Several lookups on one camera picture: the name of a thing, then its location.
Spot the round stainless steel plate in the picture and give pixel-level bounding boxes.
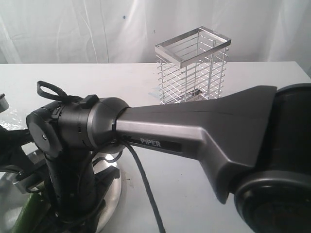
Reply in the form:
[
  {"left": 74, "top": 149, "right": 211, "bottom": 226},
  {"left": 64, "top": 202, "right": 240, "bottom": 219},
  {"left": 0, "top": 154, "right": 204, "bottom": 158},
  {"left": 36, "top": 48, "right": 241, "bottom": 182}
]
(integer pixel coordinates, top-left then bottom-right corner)
[{"left": 15, "top": 150, "right": 121, "bottom": 233}]

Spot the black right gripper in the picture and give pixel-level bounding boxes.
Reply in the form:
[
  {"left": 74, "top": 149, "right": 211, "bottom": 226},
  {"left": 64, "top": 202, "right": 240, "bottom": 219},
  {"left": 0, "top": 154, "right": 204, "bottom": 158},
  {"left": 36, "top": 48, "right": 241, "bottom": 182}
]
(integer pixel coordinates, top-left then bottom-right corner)
[{"left": 48, "top": 167, "right": 121, "bottom": 224}]

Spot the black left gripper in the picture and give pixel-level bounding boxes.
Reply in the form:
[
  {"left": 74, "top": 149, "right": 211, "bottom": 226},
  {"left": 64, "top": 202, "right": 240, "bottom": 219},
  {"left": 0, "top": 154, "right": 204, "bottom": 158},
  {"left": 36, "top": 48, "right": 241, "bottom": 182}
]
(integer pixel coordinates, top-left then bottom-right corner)
[{"left": 0, "top": 126, "right": 34, "bottom": 173}]

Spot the chrome wire utensil holder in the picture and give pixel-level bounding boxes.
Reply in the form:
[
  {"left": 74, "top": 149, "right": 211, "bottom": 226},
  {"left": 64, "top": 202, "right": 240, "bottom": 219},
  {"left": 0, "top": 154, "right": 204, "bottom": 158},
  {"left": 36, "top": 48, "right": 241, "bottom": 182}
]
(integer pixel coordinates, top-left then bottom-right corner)
[{"left": 155, "top": 26, "right": 231, "bottom": 104}]

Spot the green cucumber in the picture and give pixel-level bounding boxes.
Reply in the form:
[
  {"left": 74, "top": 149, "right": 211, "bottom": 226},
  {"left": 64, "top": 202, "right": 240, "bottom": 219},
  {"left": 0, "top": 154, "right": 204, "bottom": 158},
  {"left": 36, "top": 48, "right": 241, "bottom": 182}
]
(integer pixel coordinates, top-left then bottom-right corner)
[{"left": 11, "top": 193, "right": 50, "bottom": 233}]

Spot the black blue arm cable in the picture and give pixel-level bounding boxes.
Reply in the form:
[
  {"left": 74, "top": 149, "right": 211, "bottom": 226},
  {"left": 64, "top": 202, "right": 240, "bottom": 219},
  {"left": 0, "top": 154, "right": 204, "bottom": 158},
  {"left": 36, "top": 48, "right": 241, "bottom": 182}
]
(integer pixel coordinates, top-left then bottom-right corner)
[{"left": 36, "top": 81, "right": 166, "bottom": 233}]

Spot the clear plastic bag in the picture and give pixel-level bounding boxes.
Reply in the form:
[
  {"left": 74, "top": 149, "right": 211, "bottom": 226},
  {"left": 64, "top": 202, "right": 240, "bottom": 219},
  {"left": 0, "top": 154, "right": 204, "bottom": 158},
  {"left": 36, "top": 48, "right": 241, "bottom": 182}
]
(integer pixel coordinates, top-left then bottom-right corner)
[{"left": 0, "top": 107, "right": 27, "bottom": 131}]

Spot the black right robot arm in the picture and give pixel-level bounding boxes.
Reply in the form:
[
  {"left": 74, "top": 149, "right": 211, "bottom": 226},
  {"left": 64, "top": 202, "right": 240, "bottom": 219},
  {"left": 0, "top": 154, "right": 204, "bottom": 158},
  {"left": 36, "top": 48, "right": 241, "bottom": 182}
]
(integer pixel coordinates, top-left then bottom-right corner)
[{"left": 26, "top": 81, "right": 311, "bottom": 233}]

